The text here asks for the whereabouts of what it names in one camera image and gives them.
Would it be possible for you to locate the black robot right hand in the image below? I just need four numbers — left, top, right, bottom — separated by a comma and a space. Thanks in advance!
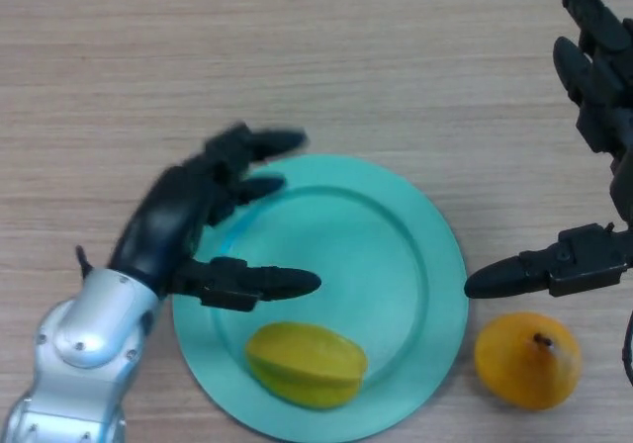
464, 0, 633, 300

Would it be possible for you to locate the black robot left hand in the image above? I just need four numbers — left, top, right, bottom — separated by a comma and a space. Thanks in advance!
108, 124, 322, 312

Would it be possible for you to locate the yellow green starfruit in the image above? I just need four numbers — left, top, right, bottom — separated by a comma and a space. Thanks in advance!
245, 321, 370, 411

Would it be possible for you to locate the teal round plate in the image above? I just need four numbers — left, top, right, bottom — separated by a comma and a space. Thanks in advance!
171, 154, 470, 439

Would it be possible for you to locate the orange yellow pear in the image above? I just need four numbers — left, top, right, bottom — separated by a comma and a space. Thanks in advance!
474, 312, 583, 411

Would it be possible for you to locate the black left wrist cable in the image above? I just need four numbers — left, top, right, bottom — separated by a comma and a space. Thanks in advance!
74, 244, 96, 279

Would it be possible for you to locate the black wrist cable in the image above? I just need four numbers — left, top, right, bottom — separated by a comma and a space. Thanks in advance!
620, 311, 633, 386
74, 244, 96, 279

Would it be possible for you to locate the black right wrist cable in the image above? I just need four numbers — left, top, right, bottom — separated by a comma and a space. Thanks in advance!
620, 311, 633, 386

